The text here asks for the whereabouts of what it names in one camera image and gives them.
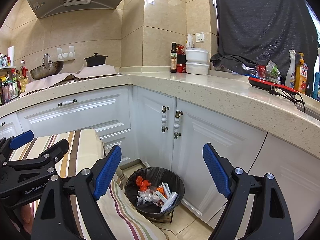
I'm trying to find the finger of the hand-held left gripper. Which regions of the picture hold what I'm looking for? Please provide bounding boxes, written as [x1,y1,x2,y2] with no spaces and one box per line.
[0,130,34,164]
[0,139,70,180]

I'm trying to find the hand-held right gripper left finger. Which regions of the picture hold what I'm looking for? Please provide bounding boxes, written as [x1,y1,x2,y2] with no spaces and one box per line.
[30,144,122,240]

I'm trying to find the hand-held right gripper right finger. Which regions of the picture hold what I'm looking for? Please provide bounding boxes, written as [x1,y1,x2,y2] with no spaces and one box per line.
[202,142,295,240]

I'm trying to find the orange plastic wrapper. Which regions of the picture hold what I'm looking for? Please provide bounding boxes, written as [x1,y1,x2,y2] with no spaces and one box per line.
[136,176,150,192]

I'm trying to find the clear plastic bag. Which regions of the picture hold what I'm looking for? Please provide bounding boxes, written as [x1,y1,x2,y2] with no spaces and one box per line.
[137,189,160,205]

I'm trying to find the black waste bin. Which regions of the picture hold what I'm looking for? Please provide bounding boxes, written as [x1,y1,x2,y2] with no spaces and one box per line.
[124,167,185,218]

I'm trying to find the white stick packet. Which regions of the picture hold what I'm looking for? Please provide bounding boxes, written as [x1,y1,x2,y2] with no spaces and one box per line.
[161,181,172,196]

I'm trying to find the blue white packet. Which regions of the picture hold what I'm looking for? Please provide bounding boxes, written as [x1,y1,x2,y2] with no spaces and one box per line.
[160,192,178,213]

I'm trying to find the person's left forearm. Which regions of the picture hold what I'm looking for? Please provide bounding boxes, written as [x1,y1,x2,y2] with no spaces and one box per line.
[20,201,34,228]

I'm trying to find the striped tablecloth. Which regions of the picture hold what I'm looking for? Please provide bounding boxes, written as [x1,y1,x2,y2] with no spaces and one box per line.
[7,129,170,240]

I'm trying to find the white kitchen cabinet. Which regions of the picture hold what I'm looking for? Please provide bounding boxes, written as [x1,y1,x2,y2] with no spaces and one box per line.
[0,85,320,240]

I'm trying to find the cluster of condiment bottles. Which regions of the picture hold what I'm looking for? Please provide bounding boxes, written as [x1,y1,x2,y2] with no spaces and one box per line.
[0,54,22,105]

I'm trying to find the steel wok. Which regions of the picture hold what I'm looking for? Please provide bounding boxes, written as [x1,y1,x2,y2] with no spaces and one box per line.
[29,60,64,80]

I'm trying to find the beige cloth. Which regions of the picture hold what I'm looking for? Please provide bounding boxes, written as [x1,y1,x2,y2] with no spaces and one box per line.
[19,64,120,98]

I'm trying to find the paper towel roll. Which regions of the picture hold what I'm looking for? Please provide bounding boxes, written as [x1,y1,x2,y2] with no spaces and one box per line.
[7,46,15,67]

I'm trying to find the beige stone countertop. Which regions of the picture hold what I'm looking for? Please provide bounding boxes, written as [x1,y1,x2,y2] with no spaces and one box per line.
[0,66,320,153]

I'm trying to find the red flat cooker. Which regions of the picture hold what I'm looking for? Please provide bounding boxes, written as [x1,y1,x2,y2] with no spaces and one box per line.
[248,77,299,95]

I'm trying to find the black pot with lid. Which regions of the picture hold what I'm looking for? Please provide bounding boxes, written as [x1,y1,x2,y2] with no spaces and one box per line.
[84,53,108,67]

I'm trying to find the white lidded container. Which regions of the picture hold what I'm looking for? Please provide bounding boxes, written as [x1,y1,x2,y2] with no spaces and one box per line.
[185,62,210,75]
[185,48,209,63]

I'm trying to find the red packaging boxes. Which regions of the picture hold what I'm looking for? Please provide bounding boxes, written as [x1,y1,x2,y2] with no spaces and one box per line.
[176,44,187,73]

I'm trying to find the clear plastic box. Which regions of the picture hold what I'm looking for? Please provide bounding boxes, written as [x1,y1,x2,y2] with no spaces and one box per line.
[255,60,282,84]

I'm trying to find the steel sink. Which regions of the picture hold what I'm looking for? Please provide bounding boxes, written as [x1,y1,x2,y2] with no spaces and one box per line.
[295,101,320,121]

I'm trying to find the dark glass bottle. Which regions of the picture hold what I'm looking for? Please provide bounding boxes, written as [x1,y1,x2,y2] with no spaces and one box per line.
[170,42,177,73]

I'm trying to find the white spray bottle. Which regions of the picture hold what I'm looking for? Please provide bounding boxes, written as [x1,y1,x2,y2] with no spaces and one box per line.
[285,49,297,88]

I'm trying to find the orange pump bottle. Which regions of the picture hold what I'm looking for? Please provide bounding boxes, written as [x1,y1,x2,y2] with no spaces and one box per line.
[294,52,308,94]

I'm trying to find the white printed bag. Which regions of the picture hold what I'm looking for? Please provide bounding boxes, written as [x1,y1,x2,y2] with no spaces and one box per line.
[185,34,195,50]

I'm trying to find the blue bottle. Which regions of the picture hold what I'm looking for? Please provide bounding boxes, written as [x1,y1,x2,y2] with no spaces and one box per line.
[312,72,320,102]

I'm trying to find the dark grey cloth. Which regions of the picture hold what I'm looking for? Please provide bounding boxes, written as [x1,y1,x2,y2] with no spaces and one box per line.
[210,0,320,77]

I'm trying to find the cabinet door handle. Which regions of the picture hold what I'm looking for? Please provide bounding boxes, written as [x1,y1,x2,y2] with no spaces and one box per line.
[174,110,183,139]
[161,106,170,132]

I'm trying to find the white wall hook rack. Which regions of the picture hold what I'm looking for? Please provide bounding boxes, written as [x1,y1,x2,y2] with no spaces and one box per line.
[56,45,75,61]

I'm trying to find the black power cable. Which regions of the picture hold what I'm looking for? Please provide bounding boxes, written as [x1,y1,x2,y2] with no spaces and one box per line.
[269,86,306,114]

